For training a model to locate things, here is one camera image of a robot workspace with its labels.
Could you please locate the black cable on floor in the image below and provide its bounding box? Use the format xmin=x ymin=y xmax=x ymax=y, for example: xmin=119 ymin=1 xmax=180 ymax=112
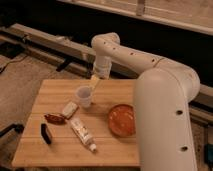
xmin=0 ymin=53 xmax=29 ymax=75

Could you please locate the black clamp at table edge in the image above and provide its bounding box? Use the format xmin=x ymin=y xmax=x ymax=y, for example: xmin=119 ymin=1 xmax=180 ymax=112
xmin=0 ymin=124 xmax=24 ymax=138

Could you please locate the yellow wooden stick tool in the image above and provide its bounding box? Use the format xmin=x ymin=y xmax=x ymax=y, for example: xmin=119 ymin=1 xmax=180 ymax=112
xmin=89 ymin=75 xmax=100 ymax=91

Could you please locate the grey metal rail beam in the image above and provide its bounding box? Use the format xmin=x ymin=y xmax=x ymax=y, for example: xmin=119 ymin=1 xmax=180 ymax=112
xmin=0 ymin=22 xmax=213 ymax=126

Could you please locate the blue object at right edge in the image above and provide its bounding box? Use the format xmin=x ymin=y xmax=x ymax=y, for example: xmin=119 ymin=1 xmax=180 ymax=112
xmin=204 ymin=144 xmax=213 ymax=164

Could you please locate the black eraser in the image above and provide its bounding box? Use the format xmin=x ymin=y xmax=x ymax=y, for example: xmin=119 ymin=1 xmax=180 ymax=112
xmin=41 ymin=123 xmax=52 ymax=144

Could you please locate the wooden table board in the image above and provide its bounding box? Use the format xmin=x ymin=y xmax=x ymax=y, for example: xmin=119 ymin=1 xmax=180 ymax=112
xmin=12 ymin=79 xmax=139 ymax=167

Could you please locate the orange round bowl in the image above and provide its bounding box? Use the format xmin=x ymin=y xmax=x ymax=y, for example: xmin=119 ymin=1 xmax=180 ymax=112
xmin=108 ymin=104 xmax=135 ymax=137

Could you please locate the translucent plastic cup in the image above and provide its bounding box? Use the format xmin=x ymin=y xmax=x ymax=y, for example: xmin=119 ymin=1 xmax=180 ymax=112
xmin=75 ymin=86 xmax=92 ymax=108

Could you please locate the white tube with cap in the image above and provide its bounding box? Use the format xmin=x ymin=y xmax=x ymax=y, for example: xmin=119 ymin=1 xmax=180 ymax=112
xmin=70 ymin=118 xmax=97 ymax=153

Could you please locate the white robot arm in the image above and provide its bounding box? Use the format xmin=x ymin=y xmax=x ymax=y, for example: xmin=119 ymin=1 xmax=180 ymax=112
xmin=91 ymin=33 xmax=200 ymax=171

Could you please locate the white rectangular eraser block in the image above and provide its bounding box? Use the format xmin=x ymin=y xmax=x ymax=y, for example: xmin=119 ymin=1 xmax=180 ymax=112
xmin=62 ymin=102 xmax=78 ymax=119

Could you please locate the red-brown wrapped snack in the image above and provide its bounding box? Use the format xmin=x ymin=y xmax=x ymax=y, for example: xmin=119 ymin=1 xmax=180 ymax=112
xmin=44 ymin=114 xmax=65 ymax=125

